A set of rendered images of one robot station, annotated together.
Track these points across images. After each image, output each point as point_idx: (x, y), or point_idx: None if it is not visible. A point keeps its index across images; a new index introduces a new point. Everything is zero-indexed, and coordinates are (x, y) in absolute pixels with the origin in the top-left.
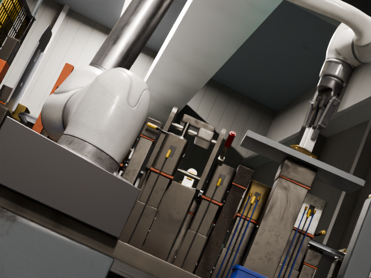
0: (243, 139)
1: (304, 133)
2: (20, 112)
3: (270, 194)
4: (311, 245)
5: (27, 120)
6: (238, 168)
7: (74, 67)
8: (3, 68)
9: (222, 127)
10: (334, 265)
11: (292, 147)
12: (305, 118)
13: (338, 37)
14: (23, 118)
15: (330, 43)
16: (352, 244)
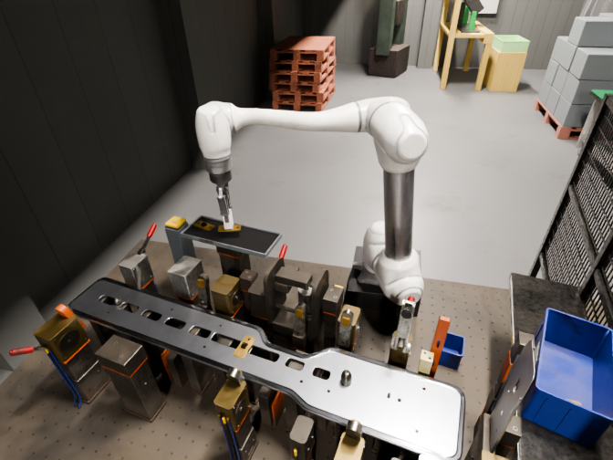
0: (273, 246)
1: (231, 217)
2: (462, 392)
3: (244, 264)
4: (147, 309)
5: (457, 420)
6: (257, 274)
7: (439, 318)
8: (506, 356)
9: (280, 258)
10: (127, 309)
11: (237, 230)
12: (226, 209)
13: (230, 130)
14: (462, 418)
15: (229, 139)
16: (192, 254)
